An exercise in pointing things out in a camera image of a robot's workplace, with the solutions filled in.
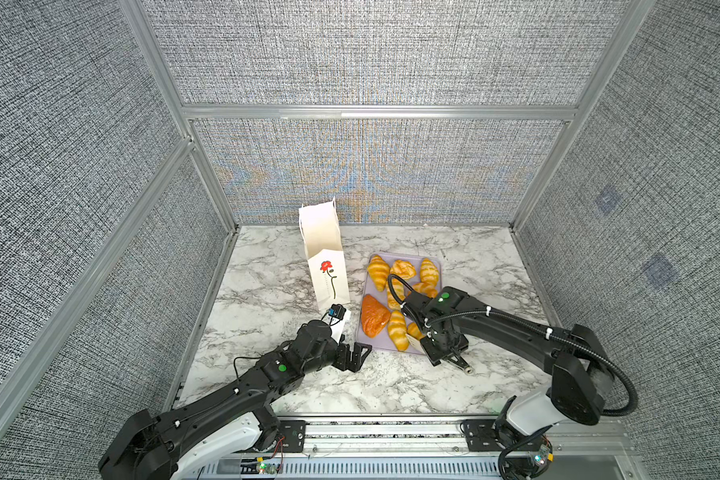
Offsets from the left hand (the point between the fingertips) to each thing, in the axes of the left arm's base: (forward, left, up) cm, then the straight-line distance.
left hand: (359, 345), depth 78 cm
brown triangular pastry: (+12, -5, -6) cm, 14 cm away
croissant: (+30, -8, -7) cm, 32 cm away
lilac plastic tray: (+6, -7, -11) cm, 15 cm away
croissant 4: (+6, -16, -5) cm, 18 cm away
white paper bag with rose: (+31, +10, +12) cm, 34 cm away
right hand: (-2, -22, -3) cm, 22 cm away
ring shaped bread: (+23, -25, -8) cm, 34 cm away
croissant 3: (+7, -12, -6) cm, 15 cm away
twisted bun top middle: (+28, -17, -5) cm, 33 cm away
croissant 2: (+26, -25, -6) cm, 37 cm away
